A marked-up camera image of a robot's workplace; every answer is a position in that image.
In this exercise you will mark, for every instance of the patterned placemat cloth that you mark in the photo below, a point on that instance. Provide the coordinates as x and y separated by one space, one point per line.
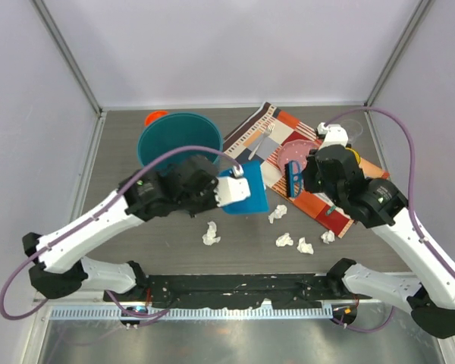
240 142

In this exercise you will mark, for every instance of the paper scrap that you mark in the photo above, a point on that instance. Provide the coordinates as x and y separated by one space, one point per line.
328 237
211 237
284 240
277 213
304 247

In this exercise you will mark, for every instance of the green handled table knife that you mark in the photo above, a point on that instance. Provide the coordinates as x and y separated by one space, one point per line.
330 210

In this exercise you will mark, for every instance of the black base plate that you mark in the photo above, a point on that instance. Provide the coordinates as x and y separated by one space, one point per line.
284 291

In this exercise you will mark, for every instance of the pink dotted plate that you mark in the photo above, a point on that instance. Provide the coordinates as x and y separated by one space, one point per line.
295 151

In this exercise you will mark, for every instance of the teal trash bin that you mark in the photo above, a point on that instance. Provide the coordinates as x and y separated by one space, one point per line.
175 130

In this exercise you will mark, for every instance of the orange bowl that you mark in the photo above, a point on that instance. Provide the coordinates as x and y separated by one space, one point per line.
154 116

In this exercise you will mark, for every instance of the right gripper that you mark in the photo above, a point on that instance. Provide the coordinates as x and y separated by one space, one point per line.
312 173

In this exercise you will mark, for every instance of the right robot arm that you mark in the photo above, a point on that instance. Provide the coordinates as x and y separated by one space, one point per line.
378 205

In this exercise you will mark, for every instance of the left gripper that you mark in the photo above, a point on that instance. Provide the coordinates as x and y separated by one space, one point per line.
209 190

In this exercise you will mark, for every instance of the clear plastic cup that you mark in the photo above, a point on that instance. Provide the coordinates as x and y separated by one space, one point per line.
353 129

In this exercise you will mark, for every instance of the yellow mug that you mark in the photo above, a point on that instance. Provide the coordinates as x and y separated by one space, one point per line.
356 155

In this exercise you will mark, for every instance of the blue hand brush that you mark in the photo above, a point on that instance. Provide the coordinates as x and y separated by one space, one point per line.
294 179

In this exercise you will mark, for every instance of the blue dustpan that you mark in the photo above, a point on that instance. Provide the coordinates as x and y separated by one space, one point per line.
258 202

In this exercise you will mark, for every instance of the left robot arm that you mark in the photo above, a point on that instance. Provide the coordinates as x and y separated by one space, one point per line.
65 268

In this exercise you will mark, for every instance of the white plastic fork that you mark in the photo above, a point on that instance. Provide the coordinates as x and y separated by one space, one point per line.
267 132

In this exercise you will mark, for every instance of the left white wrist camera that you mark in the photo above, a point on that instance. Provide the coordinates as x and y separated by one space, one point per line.
232 187

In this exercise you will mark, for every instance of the white slotted cable duct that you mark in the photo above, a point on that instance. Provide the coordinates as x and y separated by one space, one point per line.
265 311

